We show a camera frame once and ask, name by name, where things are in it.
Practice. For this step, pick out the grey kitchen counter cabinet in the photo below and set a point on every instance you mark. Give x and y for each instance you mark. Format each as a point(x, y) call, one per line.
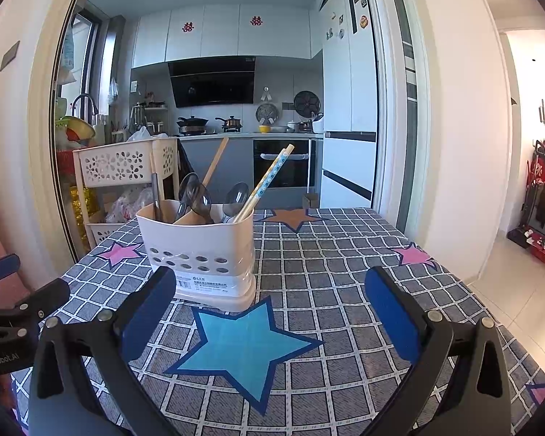
point(240, 159)

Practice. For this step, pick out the round black pan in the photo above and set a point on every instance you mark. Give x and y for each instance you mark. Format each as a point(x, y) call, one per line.
point(307, 103)

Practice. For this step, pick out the yellow-green plastic basin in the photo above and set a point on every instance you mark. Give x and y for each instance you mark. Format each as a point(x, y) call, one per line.
point(77, 127)

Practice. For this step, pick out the small cardboard box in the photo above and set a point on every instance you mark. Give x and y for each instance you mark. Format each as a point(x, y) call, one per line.
point(310, 201)

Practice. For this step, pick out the sliding door frame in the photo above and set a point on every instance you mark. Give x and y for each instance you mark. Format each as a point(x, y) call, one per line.
point(408, 100)

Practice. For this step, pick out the black plastic utensil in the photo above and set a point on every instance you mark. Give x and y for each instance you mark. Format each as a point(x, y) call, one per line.
point(157, 200)

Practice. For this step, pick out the red plastic basket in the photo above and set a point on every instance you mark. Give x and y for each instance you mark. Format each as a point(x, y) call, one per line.
point(67, 166)

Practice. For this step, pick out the group of fridge magnets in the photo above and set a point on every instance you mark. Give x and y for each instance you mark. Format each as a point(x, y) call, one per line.
point(364, 22)

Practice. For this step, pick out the hanging plastic bag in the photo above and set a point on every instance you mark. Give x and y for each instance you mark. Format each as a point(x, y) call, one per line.
point(113, 90)

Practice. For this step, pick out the metal spoon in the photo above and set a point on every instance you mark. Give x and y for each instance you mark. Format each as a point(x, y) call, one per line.
point(237, 195)

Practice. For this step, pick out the dark translucent plastic spoon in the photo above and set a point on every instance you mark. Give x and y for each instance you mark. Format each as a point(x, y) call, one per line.
point(188, 190)
point(204, 204)

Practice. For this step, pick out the clear plastic bag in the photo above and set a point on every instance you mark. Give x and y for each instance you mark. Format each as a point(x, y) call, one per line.
point(127, 209)

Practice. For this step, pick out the round metal strainer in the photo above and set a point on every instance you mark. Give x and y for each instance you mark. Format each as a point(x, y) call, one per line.
point(266, 113)

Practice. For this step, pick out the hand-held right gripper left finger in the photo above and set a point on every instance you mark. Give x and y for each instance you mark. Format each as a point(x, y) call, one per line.
point(150, 313)

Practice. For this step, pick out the grey checked tablecloth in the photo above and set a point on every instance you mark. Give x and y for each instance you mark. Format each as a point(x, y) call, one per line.
point(327, 272)

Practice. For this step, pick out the white rice cooker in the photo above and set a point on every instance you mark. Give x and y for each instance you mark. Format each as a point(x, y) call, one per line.
point(318, 126)

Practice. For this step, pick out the grey wall plate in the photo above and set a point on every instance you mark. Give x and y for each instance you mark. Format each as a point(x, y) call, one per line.
point(10, 56)

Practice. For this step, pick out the beige plastic storage trolley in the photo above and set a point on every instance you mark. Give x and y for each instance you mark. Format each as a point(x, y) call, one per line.
point(113, 163)

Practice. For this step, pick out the black built-in oven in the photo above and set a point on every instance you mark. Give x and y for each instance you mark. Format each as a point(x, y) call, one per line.
point(299, 172)

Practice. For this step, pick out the white plastic utensil holder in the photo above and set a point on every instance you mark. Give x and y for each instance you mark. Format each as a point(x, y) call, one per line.
point(209, 281)

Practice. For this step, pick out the bamboo chopstick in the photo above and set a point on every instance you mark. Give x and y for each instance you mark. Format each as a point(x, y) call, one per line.
point(218, 159)

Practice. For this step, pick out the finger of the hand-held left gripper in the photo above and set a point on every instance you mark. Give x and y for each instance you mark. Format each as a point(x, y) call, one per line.
point(2, 268)
point(36, 302)

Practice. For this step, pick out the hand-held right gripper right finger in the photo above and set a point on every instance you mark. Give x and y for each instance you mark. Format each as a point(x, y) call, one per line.
point(390, 318)

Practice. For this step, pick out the kitchen faucet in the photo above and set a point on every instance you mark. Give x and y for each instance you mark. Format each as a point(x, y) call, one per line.
point(84, 97)

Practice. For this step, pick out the red paper decal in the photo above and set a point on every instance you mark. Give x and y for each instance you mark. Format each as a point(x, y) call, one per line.
point(188, 27)
point(255, 21)

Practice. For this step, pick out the white upper kitchen cabinets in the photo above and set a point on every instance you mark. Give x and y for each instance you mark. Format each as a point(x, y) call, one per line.
point(222, 32)

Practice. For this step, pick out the black range hood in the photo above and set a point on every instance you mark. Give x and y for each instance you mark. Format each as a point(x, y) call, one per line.
point(213, 81)

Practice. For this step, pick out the white refrigerator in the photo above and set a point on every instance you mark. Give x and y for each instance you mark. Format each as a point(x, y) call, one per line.
point(349, 100)

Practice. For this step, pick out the gold foil wrap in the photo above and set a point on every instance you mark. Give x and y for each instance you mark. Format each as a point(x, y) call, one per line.
point(84, 204)

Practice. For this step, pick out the brass cooking pot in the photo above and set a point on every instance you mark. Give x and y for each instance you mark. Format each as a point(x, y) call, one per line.
point(230, 125)

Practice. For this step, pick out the black wok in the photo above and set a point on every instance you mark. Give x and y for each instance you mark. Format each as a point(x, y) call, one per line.
point(193, 123)

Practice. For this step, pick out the white plastic bag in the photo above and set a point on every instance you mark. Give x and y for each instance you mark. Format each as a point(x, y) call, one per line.
point(140, 135)

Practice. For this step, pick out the steel cooking pot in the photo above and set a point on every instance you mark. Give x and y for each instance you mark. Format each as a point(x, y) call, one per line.
point(302, 126)

